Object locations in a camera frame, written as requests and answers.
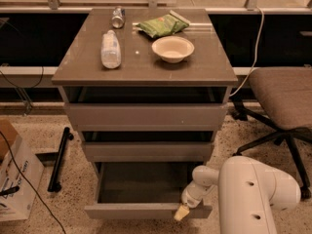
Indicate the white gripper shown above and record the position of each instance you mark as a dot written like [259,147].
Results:
[189,198]

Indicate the grey bottom drawer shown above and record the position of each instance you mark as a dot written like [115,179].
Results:
[140,190]

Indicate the grey drawer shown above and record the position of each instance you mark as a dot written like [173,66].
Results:
[145,117]
[147,151]
[140,190]

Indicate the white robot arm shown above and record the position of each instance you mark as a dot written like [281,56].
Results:
[248,192]

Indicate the grey middle drawer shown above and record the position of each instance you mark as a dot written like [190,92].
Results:
[147,151]

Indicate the grey drawer cabinet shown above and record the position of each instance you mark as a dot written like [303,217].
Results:
[206,77]

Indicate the grey top drawer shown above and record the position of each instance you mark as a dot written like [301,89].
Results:
[145,117]

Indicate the black metal bar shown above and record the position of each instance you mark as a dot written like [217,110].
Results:
[54,184]

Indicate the brown office chair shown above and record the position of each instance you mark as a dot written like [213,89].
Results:
[285,95]

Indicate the white paper bowl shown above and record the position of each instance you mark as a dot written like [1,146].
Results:
[172,49]

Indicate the white cardboard box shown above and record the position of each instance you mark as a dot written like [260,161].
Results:
[19,169]

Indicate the clear plastic water bottle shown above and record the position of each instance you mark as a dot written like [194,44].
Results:
[110,50]

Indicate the green chip bag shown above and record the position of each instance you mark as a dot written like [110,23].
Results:
[166,25]

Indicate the brown cardboard box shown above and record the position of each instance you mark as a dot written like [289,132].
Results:
[7,137]

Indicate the silver soda can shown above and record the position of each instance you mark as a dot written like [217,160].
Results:
[118,17]

